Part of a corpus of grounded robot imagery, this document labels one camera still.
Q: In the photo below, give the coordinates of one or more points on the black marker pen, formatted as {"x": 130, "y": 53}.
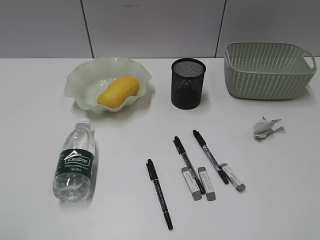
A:
{"x": 210, "y": 156}
{"x": 154, "y": 178}
{"x": 181, "y": 150}

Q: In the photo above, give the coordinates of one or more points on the yellow mango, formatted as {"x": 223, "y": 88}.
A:
{"x": 118, "y": 91}

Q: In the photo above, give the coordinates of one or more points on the grey white eraser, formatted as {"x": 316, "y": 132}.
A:
{"x": 206, "y": 182}
{"x": 191, "y": 183}
{"x": 233, "y": 178}

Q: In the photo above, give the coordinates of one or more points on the waste paper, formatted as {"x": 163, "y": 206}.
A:
{"x": 264, "y": 128}

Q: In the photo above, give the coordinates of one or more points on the clear water bottle green label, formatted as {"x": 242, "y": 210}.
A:
{"x": 73, "y": 174}

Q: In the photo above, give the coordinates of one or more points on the black mesh pen holder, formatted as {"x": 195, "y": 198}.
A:
{"x": 187, "y": 83}

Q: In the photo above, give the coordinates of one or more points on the pale green wavy plate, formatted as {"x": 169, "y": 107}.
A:
{"x": 90, "y": 79}

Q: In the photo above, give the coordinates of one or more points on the green plastic woven basket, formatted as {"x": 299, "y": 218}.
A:
{"x": 267, "y": 70}

